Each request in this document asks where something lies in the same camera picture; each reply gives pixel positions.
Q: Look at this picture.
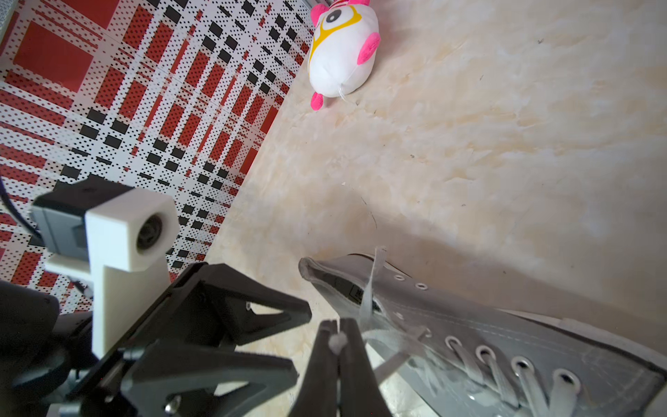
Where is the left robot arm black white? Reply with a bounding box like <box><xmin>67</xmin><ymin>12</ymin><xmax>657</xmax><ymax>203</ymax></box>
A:
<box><xmin>1</xmin><ymin>262</ymin><xmax>312</xmax><ymax>416</ymax></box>

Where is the white pink plush toy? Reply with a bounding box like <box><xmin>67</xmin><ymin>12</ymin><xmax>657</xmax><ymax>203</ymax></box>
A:
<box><xmin>307</xmin><ymin>0</ymin><xmax>381</xmax><ymax>111</ymax></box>

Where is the left camera black cable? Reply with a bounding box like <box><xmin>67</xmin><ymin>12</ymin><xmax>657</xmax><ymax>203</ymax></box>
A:
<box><xmin>0</xmin><ymin>176</ymin><xmax>38</xmax><ymax>241</ymax></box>

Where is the grey canvas sneaker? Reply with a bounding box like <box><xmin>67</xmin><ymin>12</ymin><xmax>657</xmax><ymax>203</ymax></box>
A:
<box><xmin>299</xmin><ymin>250</ymin><xmax>666</xmax><ymax>416</ymax></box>

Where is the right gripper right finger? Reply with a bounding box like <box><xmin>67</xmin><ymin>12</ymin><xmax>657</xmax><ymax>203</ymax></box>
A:
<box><xmin>339</xmin><ymin>318</ymin><xmax>391</xmax><ymax>417</ymax></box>

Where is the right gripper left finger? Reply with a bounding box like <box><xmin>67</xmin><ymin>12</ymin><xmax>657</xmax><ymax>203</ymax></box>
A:
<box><xmin>289</xmin><ymin>321</ymin><xmax>339</xmax><ymax>417</ymax></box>

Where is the grey shoelace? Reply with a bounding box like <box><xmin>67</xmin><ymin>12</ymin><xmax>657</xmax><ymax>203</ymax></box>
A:
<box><xmin>313</xmin><ymin>248</ymin><xmax>582</xmax><ymax>416</ymax></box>

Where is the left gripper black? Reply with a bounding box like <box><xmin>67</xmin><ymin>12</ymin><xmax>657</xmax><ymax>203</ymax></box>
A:
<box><xmin>59</xmin><ymin>263</ymin><xmax>312</xmax><ymax>416</ymax></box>

